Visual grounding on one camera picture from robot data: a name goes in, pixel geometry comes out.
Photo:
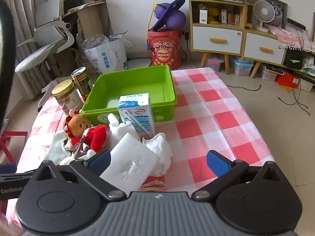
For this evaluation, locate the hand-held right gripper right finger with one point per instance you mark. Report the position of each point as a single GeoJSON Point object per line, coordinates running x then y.
{"type": "Point", "coordinates": [217, 163]}

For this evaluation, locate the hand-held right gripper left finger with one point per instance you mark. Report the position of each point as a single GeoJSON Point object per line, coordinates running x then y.
{"type": "Point", "coordinates": [101, 161]}

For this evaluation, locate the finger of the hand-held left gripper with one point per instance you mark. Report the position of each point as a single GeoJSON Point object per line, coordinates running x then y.
{"type": "Point", "coordinates": [80, 150]}

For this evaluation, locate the reindeer plush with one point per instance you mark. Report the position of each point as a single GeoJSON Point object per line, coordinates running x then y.
{"type": "Point", "coordinates": [97, 135]}

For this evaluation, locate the white sponge block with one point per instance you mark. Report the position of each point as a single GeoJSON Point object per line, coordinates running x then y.
{"type": "Point", "coordinates": [130, 162]}

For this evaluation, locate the white cloth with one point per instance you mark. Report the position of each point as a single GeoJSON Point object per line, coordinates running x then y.
{"type": "Point", "coordinates": [120, 132]}
{"type": "Point", "coordinates": [161, 152]}

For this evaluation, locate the green plastic bin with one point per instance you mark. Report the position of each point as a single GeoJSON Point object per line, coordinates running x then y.
{"type": "Point", "coordinates": [137, 83]}

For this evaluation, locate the red white checkered tablecloth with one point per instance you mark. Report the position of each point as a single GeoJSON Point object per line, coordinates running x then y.
{"type": "Point", "coordinates": [209, 115]}

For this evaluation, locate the tin can with gold lid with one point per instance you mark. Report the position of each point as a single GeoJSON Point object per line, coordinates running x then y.
{"type": "Point", "coordinates": [65, 98]}

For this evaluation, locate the blue white milk carton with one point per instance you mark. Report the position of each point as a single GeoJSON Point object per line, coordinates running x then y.
{"type": "Point", "coordinates": [135, 113]}

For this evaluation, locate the brown snack wrapper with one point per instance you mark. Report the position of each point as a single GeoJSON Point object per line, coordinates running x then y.
{"type": "Point", "coordinates": [154, 186]}

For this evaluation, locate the green yellow tin can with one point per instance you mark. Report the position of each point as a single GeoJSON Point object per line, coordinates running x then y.
{"type": "Point", "coordinates": [82, 83]}

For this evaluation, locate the white shopping bag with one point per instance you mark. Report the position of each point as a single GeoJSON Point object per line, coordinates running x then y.
{"type": "Point", "coordinates": [110, 56]}

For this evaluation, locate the blue lid storage box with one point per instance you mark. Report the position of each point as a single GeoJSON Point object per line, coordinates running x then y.
{"type": "Point", "coordinates": [243, 67]}

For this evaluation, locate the clear storage box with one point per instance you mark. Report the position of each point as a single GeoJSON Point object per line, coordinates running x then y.
{"type": "Point", "coordinates": [214, 64]}
{"type": "Point", "coordinates": [268, 75]}

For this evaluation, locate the pale round floor pad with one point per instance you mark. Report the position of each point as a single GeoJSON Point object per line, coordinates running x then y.
{"type": "Point", "coordinates": [139, 64]}

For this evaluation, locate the white mesh office chair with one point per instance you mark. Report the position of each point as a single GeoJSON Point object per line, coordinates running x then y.
{"type": "Point", "coordinates": [46, 50]}

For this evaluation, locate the clear plastic bag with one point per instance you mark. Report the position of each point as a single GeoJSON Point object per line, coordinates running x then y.
{"type": "Point", "coordinates": [94, 43]}

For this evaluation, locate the red plastic crate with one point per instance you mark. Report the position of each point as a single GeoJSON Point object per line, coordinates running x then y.
{"type": "Point", "coordinates": [288, 81]}

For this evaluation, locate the low wooden drawer cabinet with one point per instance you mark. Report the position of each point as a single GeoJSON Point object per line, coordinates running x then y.
{"type": "Point", "coordinates": [265, 50]}

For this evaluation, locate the tall wooden shelf cabinet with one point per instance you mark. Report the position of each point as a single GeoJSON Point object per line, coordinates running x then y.
{"type": "Point", "coordinates": [216, 39]}

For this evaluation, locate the red snack bucket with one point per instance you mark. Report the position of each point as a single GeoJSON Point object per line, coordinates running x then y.
{"type": "Point", "coordinates": [163, 51]}

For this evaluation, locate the black box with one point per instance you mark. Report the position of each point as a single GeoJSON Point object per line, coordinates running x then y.
{"type": "Point", "coordinates": [294, 59]}

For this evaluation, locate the black power adapter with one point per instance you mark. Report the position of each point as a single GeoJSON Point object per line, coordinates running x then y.
{"type": "Point", "coordinates": [187, 35]}

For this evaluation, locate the wooden desk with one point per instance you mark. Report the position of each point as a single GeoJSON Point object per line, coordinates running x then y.
{"type": "Point", "coordinates": [91, 17]}

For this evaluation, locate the brown boxes on shelf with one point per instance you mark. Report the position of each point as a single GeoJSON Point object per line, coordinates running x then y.
{"type": "Point", "coordinates": [231, 17]}

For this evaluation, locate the pink patterned cloth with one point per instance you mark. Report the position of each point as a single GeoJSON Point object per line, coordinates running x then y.
{"type": "Point", "coordinates": [292, 36]}

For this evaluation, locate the small white box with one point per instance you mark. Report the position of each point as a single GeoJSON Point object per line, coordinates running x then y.
{"type": "Point", "coordinates": [203, 16]}

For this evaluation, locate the black monitor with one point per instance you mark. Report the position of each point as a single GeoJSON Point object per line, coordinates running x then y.
{"type": "Point", "coordinates": [72, 2]}

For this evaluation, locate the yellow toy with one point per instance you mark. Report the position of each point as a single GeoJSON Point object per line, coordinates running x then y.
{"type": "Point", "coordinates": [213, 14]}

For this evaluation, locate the grey curtain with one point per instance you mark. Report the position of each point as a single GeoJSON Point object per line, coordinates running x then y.
{"type": "Point", "coordinates": [27, 9]}

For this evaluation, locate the purple bouncing ball toy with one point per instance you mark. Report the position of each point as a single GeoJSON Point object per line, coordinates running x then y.
{"type": "Point", "coordinates": [174, 17]}

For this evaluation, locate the small white desk fan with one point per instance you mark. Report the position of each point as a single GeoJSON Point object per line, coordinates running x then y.
{"type": "Point", "coordinates": [263, 12]}

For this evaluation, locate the red wooden frame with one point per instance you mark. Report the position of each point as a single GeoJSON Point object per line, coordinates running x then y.
{"type": "Point", "coordinates": [9, 134]}

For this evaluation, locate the dark picture frame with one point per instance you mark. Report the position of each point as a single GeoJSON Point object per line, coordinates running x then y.
{"type": "Point", "coordinates": [279, 12]}

